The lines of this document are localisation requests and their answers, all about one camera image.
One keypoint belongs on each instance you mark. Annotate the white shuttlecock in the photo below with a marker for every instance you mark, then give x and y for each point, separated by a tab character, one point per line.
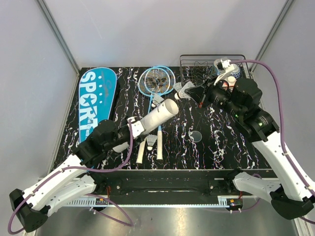
157	99
182	94
151	139
177	86

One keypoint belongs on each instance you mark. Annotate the blue ceramic mug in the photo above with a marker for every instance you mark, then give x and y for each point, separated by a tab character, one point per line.
214	72

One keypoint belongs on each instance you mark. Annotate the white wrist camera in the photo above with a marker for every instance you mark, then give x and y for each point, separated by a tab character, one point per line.
225	69
136	127

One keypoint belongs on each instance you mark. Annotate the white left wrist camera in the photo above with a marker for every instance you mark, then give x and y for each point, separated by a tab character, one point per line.
136	127

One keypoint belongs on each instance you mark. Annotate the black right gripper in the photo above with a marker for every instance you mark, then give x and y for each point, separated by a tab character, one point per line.
198	94

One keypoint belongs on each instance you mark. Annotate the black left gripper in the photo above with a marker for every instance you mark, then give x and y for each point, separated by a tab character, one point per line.
138	140

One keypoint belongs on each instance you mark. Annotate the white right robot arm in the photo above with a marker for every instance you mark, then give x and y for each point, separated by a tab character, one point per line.
289	197

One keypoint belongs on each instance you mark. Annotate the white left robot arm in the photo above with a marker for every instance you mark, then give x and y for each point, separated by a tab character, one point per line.
76	175

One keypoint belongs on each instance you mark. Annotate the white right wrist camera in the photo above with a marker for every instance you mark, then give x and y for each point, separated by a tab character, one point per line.
225	69

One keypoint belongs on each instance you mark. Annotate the aluminium frame post right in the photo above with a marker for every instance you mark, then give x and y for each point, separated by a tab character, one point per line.
275	28

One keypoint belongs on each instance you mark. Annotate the blue badminton racket left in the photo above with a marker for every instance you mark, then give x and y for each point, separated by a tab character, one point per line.
147	83

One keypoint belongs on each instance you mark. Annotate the white shuttlecock tube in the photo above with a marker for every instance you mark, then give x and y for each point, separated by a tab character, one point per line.
158	116

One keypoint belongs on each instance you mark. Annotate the clear round tube lid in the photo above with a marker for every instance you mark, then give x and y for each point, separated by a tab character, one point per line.
195	136

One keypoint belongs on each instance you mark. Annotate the black wire dish basket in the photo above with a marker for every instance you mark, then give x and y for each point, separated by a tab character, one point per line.
197	67

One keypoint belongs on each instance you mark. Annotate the red white patterned bowl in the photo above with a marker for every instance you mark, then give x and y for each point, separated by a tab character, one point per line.
228	83

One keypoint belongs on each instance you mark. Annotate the blue white patterned bowl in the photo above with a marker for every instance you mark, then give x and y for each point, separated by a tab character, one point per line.
236	73

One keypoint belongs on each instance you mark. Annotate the blue badminton racket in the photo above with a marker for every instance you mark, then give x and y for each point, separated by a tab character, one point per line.
161	81
147	83

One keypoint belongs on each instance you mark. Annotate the blue sport racket bag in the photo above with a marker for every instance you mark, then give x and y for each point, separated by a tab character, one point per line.
97	91

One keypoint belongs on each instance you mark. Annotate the blue badminton racket right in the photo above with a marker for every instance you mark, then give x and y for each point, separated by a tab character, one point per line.
161	81

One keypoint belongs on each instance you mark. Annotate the aluminium frame post left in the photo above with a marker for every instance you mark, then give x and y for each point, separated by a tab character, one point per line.
58	34

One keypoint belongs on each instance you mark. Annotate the aluminium frame post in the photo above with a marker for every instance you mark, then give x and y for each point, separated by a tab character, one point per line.
275	28
58	34

